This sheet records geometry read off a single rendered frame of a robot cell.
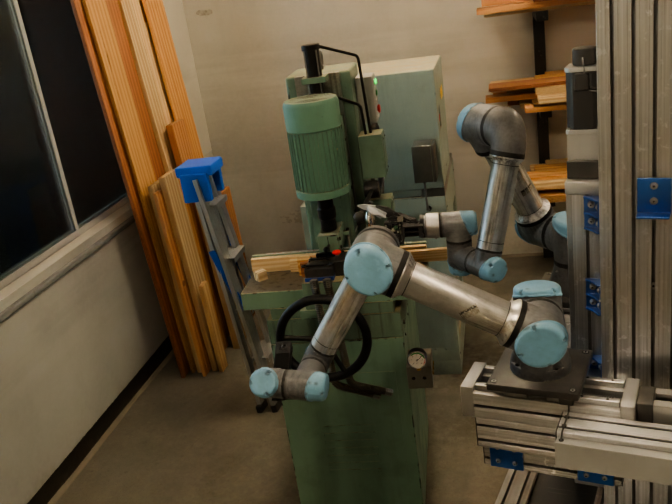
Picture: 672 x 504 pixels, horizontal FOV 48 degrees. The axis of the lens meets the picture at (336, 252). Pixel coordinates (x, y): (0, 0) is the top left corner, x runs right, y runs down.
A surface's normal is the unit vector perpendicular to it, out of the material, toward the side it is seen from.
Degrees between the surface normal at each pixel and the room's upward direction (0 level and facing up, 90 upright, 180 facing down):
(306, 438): 90
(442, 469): 0
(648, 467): 90
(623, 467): 90
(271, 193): 90
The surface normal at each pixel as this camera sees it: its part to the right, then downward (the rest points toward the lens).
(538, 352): -0.07, 0.41
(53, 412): 0.97, -0.06
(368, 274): -0.32, 0.31
